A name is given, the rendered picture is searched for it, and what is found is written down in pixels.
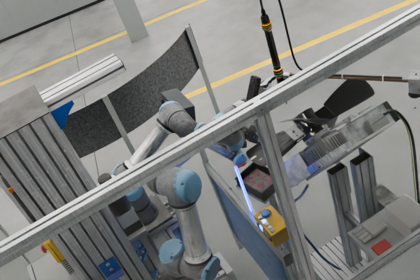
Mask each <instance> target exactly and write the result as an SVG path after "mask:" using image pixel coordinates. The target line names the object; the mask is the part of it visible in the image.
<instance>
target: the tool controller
mask: <svg viewBox="0 0 420 280"><path fill-rule="evenodd" d="M161 99H162V100H161V104H164V103H165V102H168V101H176V102H177V103H179V104H180V105H181V106H182V107H183V108H184V110H185V111H186V112H187V113H188V114H189V115H190V116H191V117H192V119H193V120H194V121H195V122H196V115H195V107H194V104H193V103H192V102H191V101H190V100H189V99H188V98H187V97H186V96H185V95H184V94H183V93H182V92H181V91H180V90H179V89H178V88H175V89H171V90H168V91H164V92H161Z"/></svg>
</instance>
